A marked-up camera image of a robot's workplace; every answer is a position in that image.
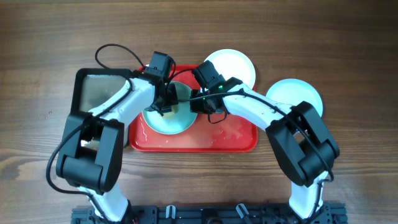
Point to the black water tray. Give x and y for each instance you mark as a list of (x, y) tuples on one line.
[(93, 87)]

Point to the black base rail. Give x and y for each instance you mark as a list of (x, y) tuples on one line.
[(278, 213)]

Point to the white plate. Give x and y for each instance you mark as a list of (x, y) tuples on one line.
[(233, 63)]

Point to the green yellow sponge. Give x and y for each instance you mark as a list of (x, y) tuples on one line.
[(170, 112)]

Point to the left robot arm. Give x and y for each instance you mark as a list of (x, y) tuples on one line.
[(90, 154)]

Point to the red plastic tray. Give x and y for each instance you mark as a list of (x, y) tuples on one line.
[(219, 134)]

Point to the light blue plate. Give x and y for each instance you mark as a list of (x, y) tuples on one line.
[(293, 91), (173, 125)]

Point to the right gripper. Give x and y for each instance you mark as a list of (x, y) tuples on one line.
[(199, 107)]

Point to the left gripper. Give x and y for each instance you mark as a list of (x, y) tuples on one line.
[(174, 101)]

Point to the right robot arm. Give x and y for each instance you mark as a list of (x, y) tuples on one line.
[(303, 146)]

